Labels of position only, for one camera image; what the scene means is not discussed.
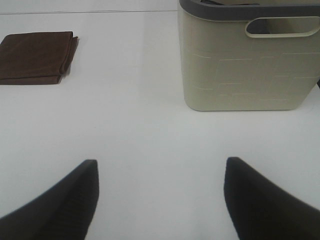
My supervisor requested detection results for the folded brown towel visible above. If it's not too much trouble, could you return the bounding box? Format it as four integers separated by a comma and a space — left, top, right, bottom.
0, 31, 78, 85

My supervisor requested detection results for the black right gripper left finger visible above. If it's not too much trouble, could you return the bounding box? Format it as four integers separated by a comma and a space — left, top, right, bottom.
0, 159, 99, 240

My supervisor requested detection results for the beige plastic basket grey rim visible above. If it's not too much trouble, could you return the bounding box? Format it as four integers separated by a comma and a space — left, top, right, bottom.
177, 0, 320, 111

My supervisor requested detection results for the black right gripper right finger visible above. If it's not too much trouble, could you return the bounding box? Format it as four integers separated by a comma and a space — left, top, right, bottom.
225, 157, 320, 240

